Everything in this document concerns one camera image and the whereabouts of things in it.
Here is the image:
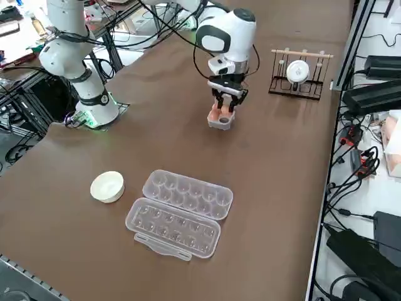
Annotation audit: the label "grey box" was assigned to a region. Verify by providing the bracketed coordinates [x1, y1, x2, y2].
[342, 80, 401, 116]

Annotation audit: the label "black power brick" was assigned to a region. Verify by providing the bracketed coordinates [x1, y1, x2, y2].
[364, 55, 401, 80]

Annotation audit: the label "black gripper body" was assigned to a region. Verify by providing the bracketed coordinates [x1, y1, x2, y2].
[206, 71, 249, 95]

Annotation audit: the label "orange and black power strip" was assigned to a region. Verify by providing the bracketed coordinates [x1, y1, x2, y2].
[340, 124, 364, 145]

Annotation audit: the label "black wire rack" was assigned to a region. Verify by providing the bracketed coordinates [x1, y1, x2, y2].
[268, 48, 335, 102]

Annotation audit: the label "black and orange plugs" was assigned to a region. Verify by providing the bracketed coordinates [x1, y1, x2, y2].
[356, 145, 382, 180]

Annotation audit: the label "clear four-slot egg tray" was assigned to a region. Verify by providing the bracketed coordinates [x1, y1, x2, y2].
[206, 92, 241, 131]

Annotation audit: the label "transparent twelve-slot egg tray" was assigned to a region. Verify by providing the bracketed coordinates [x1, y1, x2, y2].
[124, 169, 234, 261]

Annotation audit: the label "white and pink box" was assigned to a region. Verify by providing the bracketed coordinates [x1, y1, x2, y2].
[382, 109, 401, 180]

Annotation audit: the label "white round bowl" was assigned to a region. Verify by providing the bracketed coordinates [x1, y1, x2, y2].
[90, 171, 125, 204]

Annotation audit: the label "aluminium camera post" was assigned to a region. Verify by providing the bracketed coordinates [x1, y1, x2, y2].
[331, 0, 377, 92]

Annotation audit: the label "black flat box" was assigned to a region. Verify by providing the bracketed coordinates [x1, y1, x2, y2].
[373, 211, 401, 267]

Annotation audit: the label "wooden rod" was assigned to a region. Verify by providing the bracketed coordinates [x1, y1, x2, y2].
[271, 49, 335, 60]

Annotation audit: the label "black power adapter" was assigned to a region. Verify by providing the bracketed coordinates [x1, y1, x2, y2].
[325, 228, 401, 301]

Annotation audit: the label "amber glass bottle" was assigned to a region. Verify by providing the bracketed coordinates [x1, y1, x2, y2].
[31, 14, 47, 38]

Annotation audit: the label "white device with red part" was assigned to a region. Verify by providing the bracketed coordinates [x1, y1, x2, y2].
[83, 3, 104, 23]

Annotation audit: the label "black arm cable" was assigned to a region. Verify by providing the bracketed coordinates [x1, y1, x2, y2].
[134, 0, 261, 80]

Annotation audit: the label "black metal shelf frame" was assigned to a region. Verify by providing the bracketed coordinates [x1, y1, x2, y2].
[0, 67, 56, 137]

